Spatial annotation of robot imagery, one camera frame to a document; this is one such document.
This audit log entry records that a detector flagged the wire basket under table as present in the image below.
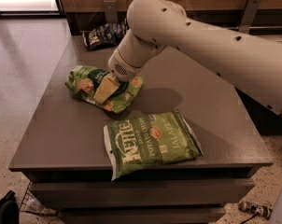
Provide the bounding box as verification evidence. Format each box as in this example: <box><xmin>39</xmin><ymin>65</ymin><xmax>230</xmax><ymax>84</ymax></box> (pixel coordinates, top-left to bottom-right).
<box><xmin>20</xmin><ymin>183</ymin><xmax>58</xmax><ymax>217</ymax></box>

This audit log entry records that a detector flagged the horizontal metal rail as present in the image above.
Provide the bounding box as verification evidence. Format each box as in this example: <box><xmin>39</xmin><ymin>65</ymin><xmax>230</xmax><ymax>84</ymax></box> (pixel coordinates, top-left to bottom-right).
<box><xmin>228</xmin><ymin>26</ymin><xmax>282</xmax><ymax>30</ymax></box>

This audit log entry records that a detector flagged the black and white power strip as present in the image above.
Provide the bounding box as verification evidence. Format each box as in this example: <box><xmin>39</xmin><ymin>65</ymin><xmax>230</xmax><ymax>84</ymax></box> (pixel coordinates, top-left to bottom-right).
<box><xmin>238</xmin><ymin>201</ymin><xmax>272</xmax><ymax>218</ymax></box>

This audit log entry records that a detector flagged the blue chip bag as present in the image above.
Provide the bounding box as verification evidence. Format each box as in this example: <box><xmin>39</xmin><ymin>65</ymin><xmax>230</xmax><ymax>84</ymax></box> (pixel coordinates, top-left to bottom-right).
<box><xmin>82</xmin><ymin>21</ymin><xmax>129</xmax><ymax>51</ymax></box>

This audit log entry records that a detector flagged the grey table with drawers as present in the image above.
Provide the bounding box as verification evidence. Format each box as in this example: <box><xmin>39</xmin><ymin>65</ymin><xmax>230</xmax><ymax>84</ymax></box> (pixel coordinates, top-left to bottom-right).
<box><xmin>9</xmin><ymin>36</ymin><xmax>272</xmax><ymax>224</ymax></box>

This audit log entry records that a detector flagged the right metal wall bracket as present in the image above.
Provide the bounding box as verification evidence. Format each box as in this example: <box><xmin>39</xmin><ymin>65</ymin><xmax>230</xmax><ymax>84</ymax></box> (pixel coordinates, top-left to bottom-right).
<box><xmin>238</xmin><ymin>0</ymin><xmax>261</xmax><ymax>34</ymax></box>

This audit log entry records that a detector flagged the left metal wall bracket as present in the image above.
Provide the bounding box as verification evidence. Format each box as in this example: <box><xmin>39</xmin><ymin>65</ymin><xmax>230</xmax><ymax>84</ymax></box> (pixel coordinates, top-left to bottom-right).
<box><xmin>104</xmin><ymin>0</ymin><xmax>118</xmax><ymax>23</ymax></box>

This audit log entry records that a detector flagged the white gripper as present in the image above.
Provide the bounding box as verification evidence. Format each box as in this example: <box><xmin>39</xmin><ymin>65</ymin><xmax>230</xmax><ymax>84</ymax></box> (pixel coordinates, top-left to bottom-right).
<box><xmin>93</xmin><ymin>48</ymin><xmax>142</xmax><ymax>104</ymax></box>

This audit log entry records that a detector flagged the green rice chip bag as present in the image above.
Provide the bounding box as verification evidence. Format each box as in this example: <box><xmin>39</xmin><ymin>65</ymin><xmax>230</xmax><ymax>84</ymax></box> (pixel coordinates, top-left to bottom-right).
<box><xmin>65</xmin><ymin>65</ymin><xmax>143</xmax><ymax>114</ymax></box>

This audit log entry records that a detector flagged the green Kettle jalapeno chip bag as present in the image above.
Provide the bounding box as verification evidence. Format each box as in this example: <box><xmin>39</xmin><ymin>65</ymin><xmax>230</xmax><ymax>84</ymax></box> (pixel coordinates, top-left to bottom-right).
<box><xmin>104</xmin><ymin>110</ymin><xmax>203</xmax><ymax>181</ymax></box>

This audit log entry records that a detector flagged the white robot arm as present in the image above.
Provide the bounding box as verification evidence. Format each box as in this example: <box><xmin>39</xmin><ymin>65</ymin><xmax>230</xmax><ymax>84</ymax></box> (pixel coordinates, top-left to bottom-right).
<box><xmin>107</xmin><ymin>0</ymin><xmax>282</xmax><ymax>118</ymax></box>

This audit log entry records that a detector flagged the black bag on floor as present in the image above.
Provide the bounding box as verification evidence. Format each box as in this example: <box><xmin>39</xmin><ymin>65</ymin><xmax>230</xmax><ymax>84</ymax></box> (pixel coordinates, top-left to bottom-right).
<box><xmin>0</xmin><ymin>190</ymin><xmax>20</xmax><ymax>224</ymax></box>

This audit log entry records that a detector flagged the metal wall bracket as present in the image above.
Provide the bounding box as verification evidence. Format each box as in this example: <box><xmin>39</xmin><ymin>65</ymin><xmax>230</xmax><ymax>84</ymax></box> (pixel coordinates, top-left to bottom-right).
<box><xmin>104</xmin><ymin>0</ymin><xmax>118</xmax><ymax>23</ymax></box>
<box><xmin>238</xmin><ymin>0</ymin><xmax>261</xmax><ymax>34</ymax></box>

